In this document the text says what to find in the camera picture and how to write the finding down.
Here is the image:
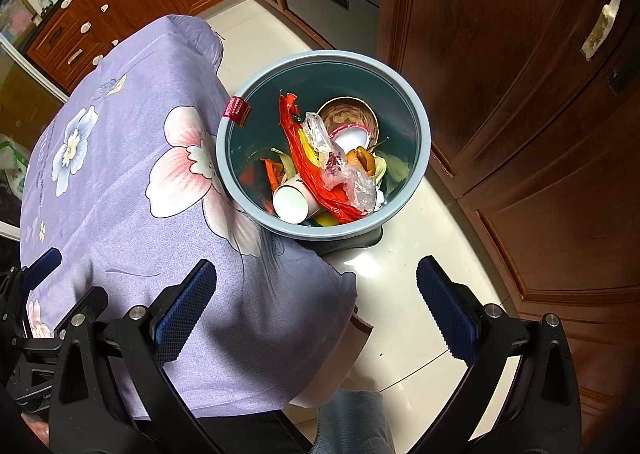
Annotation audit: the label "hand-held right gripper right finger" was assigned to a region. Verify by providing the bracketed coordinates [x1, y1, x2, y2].
[416, 256, 583, 454]

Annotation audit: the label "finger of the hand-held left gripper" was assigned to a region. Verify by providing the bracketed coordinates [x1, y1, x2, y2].
[20, 247, 63, 292]

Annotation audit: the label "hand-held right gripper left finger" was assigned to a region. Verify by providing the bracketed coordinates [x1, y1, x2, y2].
[48, 259, 218, 454]

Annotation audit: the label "yellow-green vegetable leaves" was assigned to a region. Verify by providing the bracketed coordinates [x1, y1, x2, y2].
[270, 148, 413, 197]

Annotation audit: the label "clear plastic bag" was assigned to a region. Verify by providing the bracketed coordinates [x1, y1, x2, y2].
[300, 113, 378, 212]

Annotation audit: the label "white paper cup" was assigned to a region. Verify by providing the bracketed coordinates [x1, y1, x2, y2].
[272, 173, 321, 224]

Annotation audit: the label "small amber bottle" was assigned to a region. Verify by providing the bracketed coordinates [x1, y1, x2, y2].
[347, 146, 376, 177]

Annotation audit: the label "orange wafer packet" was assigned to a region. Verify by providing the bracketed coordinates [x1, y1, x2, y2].
[239, 158, 286, 190]

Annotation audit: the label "teal plastic bin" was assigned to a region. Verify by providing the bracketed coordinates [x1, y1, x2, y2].
[216, 50, 432, 242]

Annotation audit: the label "red yellow snack packet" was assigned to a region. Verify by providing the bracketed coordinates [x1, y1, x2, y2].
[278, 91, 376, 225]

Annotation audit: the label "person's left hand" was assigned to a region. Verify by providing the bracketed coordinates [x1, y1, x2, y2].
[22, 411, 51, 442]

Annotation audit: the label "green white plastic bag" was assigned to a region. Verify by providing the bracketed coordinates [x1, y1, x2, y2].
[0, 134, 31, 197]

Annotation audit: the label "grey-blue cloth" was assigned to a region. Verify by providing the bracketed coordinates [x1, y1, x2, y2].
[315, 389, 396, 454]

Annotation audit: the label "glass sliding door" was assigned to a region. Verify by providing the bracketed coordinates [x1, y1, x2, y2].
[0, 0, 68, 145]

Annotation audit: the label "purple floral blanket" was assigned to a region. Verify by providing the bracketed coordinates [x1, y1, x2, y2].
[19, 14, 373, 417]

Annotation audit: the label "dark wooden door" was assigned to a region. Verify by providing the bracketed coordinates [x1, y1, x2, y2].
[377, 0, 640, 435]

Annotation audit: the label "worn white door handle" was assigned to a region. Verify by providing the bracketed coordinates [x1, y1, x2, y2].
[580, 0, 625, 60]

